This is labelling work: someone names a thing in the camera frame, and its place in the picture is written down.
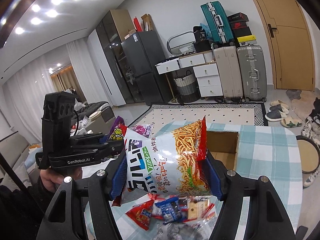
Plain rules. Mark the silver hard suitcase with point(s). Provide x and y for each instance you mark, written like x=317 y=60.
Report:
x=253 y=72

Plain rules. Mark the teal hard suitcase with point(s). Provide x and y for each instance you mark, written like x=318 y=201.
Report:
x=218 y=24

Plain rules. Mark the stack of shoe boxes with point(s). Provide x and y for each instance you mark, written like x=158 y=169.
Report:
x=241 y=30

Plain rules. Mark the grey slipper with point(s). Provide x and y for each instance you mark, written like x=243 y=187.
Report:
x=277 y=113

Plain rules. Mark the brown SF Express cardboard box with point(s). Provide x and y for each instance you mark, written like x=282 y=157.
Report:
x=224 y=146

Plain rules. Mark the round wooden stool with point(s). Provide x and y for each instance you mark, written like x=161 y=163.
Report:
x=309 y=154

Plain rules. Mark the blue cookie snack packet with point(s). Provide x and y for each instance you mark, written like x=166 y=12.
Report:
x=172 y=209

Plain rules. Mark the white noodle snack bag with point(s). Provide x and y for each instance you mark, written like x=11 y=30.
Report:
x=168 y=164

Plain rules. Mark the beige slipper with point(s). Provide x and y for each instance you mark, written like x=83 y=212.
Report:
x=290 y=122

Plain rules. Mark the oval table mirror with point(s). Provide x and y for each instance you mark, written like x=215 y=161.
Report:
x=181 y=44

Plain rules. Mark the teal white checkered tablecloth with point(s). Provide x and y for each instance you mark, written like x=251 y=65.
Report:
x=263 y=151

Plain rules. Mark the purple-edged white snack bag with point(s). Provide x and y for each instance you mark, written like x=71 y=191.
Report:
x=118 y=129

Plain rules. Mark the person's left hand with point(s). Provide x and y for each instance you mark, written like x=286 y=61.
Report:
x=50 y=178

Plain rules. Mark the beige hard suitcase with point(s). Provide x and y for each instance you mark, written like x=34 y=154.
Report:
x=229 y=72

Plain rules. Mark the black refrigerator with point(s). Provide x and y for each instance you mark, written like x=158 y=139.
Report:
x=143 y=51

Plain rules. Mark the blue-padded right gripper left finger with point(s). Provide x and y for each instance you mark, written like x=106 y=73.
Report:
x=104 y=186

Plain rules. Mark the white drawer dresser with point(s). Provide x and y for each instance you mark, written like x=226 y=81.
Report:
x=205 y=70

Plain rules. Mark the pink flower snack packet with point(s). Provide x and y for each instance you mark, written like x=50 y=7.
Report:
x=144 y=129

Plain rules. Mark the dotted cream area rug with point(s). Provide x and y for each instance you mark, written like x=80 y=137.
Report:
x=158 y=115

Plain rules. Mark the red chocolate pie packet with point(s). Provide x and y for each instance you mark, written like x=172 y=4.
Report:
x=141 y=214

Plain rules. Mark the wooden door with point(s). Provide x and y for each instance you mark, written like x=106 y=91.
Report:
x=289 y=42

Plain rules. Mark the dark glass display cabinet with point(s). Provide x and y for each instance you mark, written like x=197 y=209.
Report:
x=111 y=31

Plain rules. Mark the yellow soft cake packet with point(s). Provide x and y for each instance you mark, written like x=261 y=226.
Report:
x=200 y=208

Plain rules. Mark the woven laundry basket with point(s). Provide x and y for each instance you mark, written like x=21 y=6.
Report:
x=187 y=87

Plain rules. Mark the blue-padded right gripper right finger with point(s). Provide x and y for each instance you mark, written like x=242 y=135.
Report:
x=230 y=189

